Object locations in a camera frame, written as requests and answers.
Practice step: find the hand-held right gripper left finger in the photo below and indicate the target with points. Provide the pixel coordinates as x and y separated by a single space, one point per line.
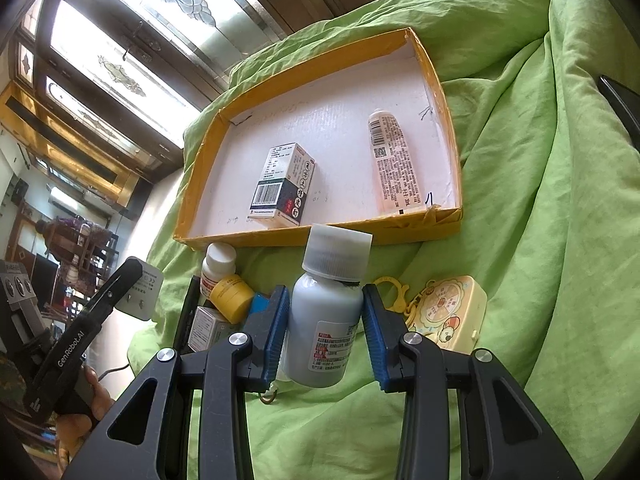
274 330

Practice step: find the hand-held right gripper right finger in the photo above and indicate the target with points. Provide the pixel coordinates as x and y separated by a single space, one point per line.
376 335

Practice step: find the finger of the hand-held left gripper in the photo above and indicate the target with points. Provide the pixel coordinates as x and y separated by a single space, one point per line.
117 287

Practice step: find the white translucent container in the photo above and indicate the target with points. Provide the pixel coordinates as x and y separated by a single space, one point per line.
145 290

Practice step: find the blue cylinder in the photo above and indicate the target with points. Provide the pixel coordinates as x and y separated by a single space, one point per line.
260 305

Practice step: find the yellow keyring clasp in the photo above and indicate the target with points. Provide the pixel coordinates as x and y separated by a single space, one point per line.
401 294

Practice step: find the grey bottle with white cap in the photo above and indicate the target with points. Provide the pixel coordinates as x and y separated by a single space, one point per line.
325 320

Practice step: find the yellow round bottle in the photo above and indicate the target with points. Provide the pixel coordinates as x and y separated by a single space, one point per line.
230 296

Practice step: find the small white grey box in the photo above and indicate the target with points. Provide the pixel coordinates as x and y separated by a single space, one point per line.
207 327

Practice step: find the small white pill bottle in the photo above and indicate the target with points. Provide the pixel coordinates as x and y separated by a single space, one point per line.
217 260

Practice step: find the white medicine box with barcode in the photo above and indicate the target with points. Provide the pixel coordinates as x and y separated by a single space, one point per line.
285 175

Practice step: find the yellow cardboard tray box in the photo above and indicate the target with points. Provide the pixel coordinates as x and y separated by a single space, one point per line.
325 125

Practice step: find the person's left hand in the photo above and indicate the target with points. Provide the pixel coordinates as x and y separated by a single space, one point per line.
97 395

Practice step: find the dark wooden shelf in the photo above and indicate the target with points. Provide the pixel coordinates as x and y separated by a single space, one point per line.
65 240

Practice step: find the white air conditioner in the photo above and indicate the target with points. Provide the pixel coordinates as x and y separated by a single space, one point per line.
75 201

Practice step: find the golden framed glass door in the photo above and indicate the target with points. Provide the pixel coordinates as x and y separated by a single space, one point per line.
60 145

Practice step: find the green blanket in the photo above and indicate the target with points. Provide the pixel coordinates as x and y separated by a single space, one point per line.
525 210

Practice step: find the wooden leaded glass door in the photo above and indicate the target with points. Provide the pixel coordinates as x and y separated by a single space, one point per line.
200 0
115 70

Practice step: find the black flat object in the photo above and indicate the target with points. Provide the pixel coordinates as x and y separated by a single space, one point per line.
622 105

